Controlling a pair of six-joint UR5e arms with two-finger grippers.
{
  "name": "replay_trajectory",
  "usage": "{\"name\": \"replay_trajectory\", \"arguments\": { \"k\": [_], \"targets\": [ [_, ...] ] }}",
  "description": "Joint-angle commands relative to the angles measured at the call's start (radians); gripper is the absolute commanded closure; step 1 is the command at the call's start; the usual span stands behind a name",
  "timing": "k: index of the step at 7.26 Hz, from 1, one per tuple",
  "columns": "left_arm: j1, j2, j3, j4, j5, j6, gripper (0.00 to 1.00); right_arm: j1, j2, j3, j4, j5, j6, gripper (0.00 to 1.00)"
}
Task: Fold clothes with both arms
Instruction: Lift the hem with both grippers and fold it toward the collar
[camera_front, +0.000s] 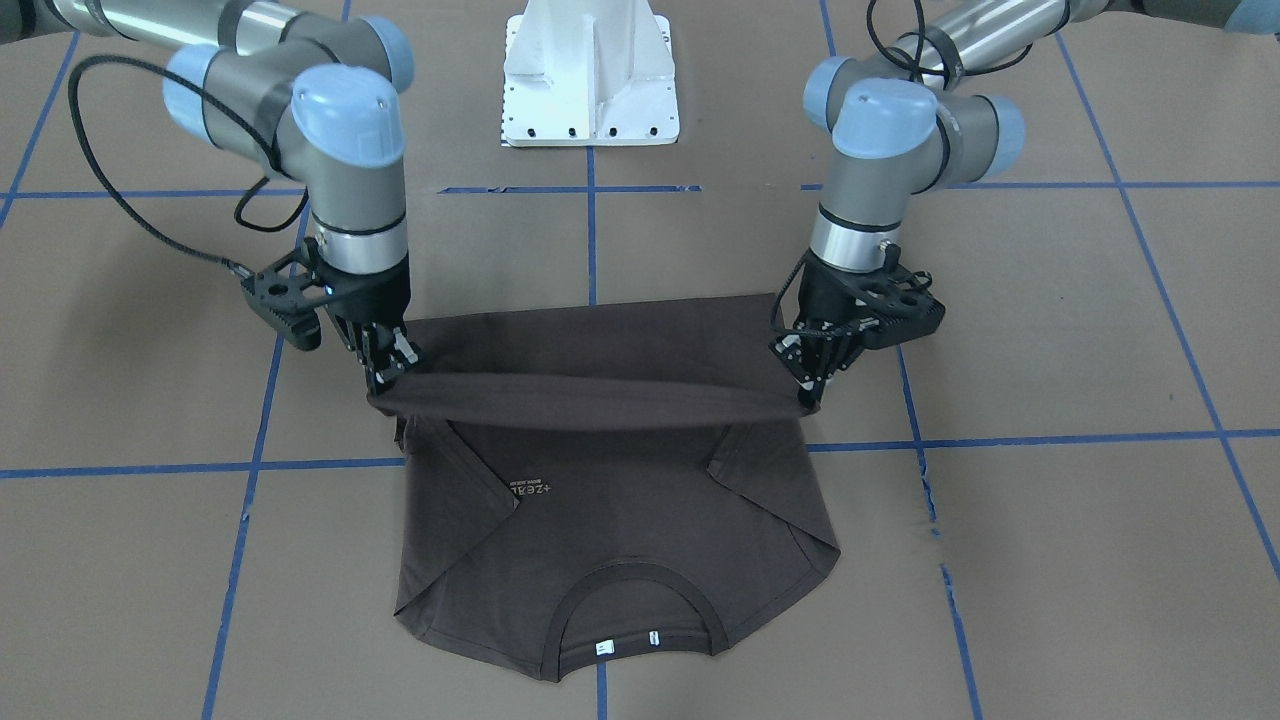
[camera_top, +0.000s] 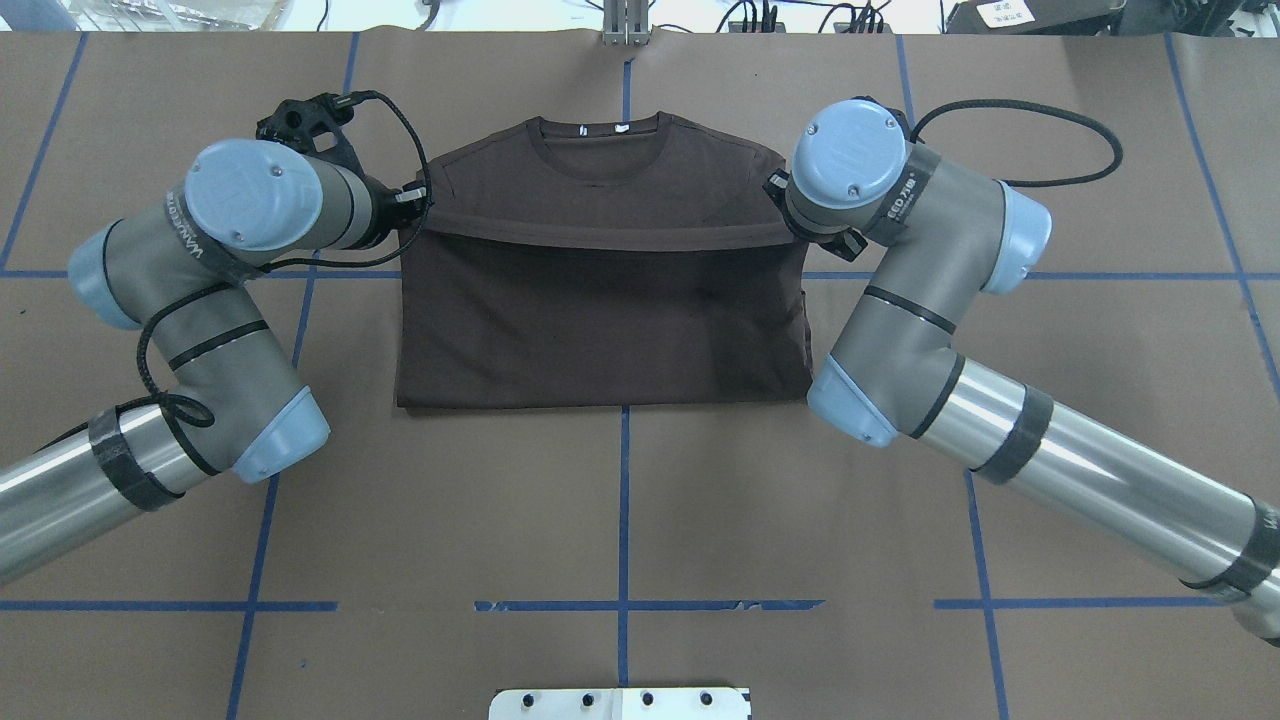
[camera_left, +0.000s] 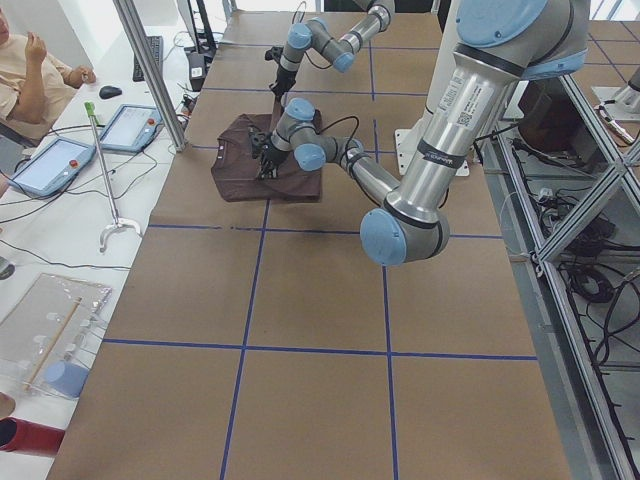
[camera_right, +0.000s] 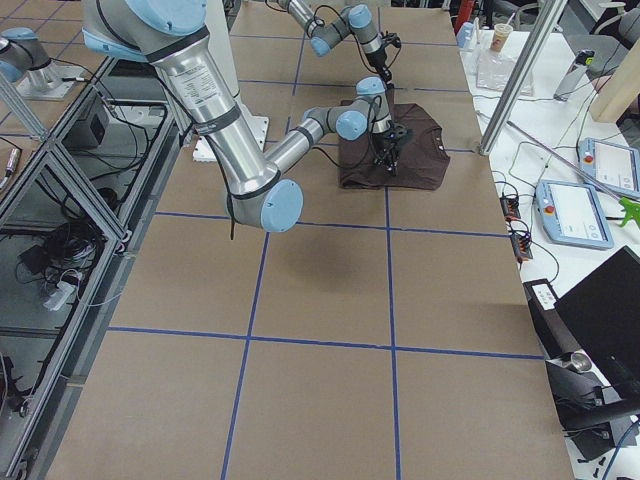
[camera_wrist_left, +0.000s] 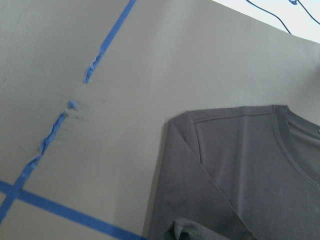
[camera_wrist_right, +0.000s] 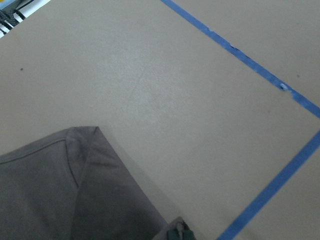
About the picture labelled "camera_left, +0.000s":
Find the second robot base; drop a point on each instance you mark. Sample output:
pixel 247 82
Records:
pixel 620 103

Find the metal reacher grabber tool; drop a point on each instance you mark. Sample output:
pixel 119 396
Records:
pixel 118 223

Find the black computer mouse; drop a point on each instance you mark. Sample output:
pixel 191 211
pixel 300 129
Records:
pixel 108 92

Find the far blue teach pendant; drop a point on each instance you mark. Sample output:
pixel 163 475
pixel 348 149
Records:
pixel 131 129

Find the light blue plastic cup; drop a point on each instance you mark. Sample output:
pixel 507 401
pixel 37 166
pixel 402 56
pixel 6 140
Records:
pixel 66 378

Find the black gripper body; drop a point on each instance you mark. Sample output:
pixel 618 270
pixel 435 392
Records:
pixel 283 79
pixel 270 155

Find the black box with label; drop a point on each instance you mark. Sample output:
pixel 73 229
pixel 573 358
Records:
pixel 197 70

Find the blue teach pendant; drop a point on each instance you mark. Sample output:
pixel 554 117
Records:
pixel 131 129
pixel 53 168

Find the near blue teach pendant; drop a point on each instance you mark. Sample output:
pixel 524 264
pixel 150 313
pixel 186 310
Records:
pixel 53 168

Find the aluminium frame post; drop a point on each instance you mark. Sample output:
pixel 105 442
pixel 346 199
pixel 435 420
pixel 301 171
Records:
pixel 136 36

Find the black power box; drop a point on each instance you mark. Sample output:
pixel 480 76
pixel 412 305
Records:
pixel 551 122

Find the dark brown t-shirt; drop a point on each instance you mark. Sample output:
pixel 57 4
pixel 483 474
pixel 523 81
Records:
pixel 242 170

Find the person in beige shirt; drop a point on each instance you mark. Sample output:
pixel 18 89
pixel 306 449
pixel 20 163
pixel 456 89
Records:
pixel 36 87

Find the aluminium frame cage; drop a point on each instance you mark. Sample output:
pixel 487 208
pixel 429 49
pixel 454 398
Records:
pixel 571 227

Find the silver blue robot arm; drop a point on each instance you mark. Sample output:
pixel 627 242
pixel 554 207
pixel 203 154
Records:
pixel 498 44
pixel 313 34

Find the clear plastic tray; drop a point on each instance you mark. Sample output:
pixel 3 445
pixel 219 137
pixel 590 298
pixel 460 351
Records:
pixel 30 324

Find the wooden stick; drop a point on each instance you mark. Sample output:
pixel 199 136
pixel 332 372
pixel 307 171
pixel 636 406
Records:
pixel 50 346

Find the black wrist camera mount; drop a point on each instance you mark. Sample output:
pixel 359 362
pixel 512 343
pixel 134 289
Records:
pixel 257 139
pixel 274 54

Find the red cylinder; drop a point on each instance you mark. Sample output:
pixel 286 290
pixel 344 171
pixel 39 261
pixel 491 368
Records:
pixel 25 437

